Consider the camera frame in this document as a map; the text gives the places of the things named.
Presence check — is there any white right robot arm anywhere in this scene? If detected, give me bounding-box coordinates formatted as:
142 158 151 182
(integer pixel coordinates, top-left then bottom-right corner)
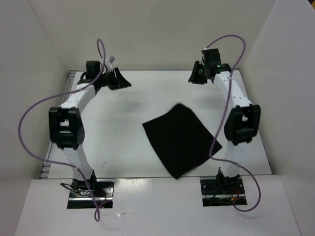
189 49 261 194

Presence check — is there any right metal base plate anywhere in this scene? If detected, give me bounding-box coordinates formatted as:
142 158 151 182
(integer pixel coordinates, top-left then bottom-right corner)
200 177 247 207

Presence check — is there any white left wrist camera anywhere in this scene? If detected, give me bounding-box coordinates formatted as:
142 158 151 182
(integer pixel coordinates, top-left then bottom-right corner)
105 55 115 72

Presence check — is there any black fabric skirt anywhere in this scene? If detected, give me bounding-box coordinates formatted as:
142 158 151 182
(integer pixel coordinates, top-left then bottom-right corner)
142 103 214 179

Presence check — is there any metal base plate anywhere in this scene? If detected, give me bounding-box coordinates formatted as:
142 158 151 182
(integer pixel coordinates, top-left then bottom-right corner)
200 177 247 207
67 179 116 209

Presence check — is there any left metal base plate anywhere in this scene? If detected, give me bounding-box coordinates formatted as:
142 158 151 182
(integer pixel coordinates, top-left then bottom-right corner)
67 179 116 209

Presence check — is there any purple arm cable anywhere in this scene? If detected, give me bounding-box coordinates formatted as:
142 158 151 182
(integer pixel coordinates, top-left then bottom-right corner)
203 35 262 211
18 38 113 222

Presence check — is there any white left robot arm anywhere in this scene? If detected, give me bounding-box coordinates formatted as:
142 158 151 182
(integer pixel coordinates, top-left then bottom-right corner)
49 56 131 197

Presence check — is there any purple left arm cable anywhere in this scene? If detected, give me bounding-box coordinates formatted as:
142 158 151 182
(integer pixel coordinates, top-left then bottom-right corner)
18 38 113 222

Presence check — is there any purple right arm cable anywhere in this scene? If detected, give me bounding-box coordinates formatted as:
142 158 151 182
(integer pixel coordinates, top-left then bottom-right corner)
203 35 262 211

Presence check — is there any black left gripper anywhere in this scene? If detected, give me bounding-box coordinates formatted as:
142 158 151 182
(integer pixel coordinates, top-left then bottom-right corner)
96 66 131 90

